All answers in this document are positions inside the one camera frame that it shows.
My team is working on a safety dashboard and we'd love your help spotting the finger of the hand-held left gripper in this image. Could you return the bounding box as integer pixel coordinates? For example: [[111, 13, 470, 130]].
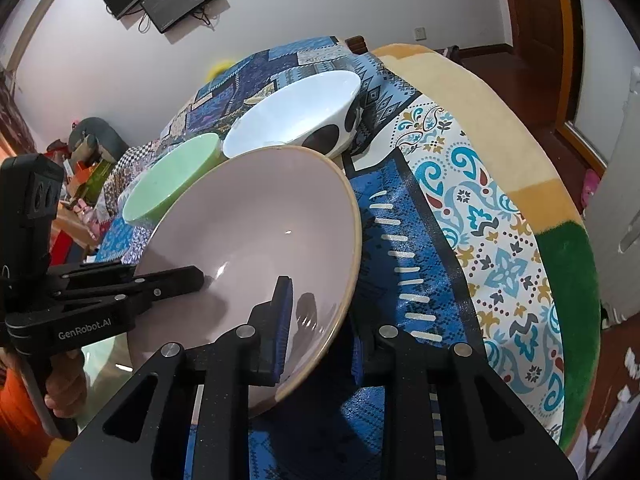
[[47, 259, 141, 288], [55, 266, 204, 313]]

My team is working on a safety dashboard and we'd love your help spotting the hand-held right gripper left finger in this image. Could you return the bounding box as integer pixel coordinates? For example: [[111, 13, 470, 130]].
[[47, 275, 296, 480]]

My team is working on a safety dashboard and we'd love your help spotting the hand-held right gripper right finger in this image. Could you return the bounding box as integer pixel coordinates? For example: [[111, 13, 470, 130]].
[[351, 325, 583, 480]]

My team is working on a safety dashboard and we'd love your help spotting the pink bowl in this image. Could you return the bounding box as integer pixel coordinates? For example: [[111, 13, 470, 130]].
[[127, 145, 362, 413]]

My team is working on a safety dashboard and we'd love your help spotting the pale green bowl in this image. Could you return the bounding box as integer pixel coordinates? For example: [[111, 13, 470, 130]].
[[122, 132, 221, 223]]

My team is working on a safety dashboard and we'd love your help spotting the white black-spotted bowl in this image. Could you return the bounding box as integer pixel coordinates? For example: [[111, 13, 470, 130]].
[[221, 71, 362, 161]]

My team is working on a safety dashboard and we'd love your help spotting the person's left hand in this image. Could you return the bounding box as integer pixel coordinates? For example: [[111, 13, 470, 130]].
[[44, 349, 87, 413]]

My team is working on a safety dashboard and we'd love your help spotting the pink rabbit toy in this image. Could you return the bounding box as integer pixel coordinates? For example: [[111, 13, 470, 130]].
[[72, 197, 101, 233]]

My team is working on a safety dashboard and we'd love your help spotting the pale green plate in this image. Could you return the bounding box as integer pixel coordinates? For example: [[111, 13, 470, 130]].
[[79, 332, 135, 386]]

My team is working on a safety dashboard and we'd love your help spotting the patchwork printed blanket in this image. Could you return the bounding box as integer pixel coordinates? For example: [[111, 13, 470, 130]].
[[95, 35, 568, 480]]

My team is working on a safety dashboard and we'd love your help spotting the yellow foam arch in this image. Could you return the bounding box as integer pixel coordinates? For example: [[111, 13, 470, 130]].
[[207, 59, 236, 81]]

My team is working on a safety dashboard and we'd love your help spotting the white air conditioner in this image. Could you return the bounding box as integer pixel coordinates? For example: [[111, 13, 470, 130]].
[[0, 0, 65, 73]]

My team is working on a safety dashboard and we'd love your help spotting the small black monitor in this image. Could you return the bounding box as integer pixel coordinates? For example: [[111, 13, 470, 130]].
[[141, 0, 218, 34]]

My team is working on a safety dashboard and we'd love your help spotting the yellow green fleece blanket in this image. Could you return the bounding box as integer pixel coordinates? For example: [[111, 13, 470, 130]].
[[370, 42, 601, 456]]

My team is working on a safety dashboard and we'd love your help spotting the brown wooden door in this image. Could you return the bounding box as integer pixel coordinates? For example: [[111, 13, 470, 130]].
[[497, 0, 571, 53]]

